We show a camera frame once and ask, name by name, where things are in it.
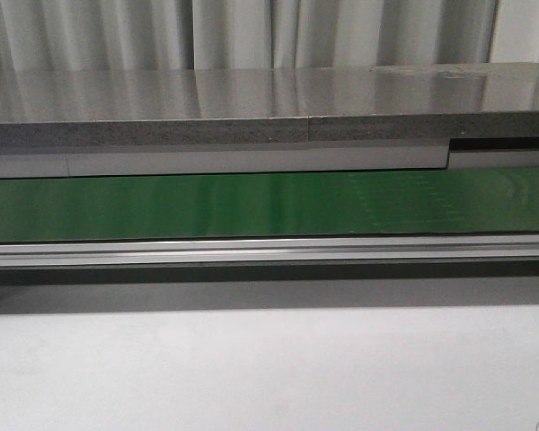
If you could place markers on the grey stone-look back table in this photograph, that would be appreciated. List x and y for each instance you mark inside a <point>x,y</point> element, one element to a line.
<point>110,123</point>

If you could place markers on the green conveyor belt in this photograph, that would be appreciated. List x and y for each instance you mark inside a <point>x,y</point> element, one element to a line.
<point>269,205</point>

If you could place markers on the grey curtain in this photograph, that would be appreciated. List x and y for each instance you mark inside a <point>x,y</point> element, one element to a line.
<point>132,35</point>

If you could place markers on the aluminium conveyor side rail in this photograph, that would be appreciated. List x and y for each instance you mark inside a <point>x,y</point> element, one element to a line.
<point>304,249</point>

